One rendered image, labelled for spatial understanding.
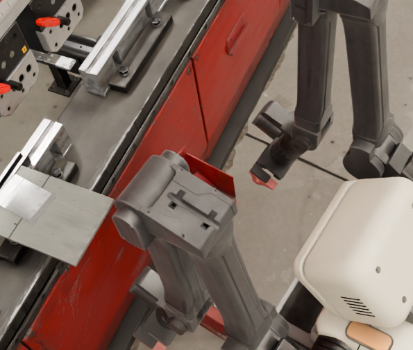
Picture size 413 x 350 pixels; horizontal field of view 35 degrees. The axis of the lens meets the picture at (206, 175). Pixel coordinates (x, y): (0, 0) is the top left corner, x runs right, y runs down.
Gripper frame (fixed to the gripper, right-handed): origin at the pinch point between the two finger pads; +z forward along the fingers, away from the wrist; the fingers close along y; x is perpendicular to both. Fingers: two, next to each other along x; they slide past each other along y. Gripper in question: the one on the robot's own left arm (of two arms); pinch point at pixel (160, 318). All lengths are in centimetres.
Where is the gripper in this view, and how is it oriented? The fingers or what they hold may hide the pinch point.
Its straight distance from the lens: 138.1
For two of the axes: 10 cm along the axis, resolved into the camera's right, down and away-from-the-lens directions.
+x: 7.9, 6.1, 0.5
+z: -2.8, 2.8, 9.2
